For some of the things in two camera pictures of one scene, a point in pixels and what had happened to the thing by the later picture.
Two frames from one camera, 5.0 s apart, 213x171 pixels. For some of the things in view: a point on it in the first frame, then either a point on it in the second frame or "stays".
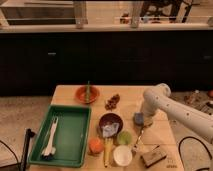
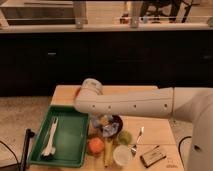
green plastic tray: x=71 y=139 stays
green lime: x=125 y=137 stays
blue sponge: x=138 y=118 to x=96 y=123
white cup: x=122 y=155 stays
